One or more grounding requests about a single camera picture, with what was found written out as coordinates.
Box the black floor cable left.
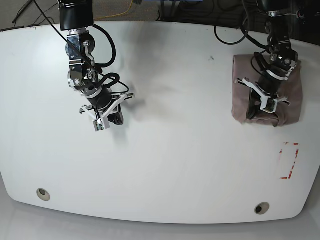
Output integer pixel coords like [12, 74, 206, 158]
[12, 0, 62, 26]

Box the mauve t-shirt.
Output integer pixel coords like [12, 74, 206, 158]
[231, 54, 303, 127]

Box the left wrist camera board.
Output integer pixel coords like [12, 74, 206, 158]
[260, 98, 277, 114]

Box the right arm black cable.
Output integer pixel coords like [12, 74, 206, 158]
[92, 23, 117, 68]

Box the right table grommet hole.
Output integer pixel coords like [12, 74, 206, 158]
[254, 202, 270, 215]

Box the yellow cable on floor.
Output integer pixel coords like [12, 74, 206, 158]
[96, 0, 133, 21]

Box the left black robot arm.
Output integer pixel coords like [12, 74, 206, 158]
[237, 0, 298, 120]

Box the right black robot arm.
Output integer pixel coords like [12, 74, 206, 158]
[58, 0, 134, 131]

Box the red tape rectangle marking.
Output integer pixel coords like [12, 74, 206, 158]
[277, 142, 300, 180]

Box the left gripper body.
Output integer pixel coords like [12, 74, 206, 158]
[236, 78, 291, 108]

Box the left table grommet hole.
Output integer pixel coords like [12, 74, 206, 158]
[36, 188, 51, 202]

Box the table grommet hole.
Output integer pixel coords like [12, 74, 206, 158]
[36, 188, 51, 202]
[254, 202, 270, 215]

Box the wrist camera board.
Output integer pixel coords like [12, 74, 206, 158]
[260, 98, 277, 114]
[93, 119, 106, 132]

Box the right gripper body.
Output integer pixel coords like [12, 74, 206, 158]
[79, 93, 135, 125]

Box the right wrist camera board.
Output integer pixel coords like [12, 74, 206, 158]
[93, 119, 106, 132]

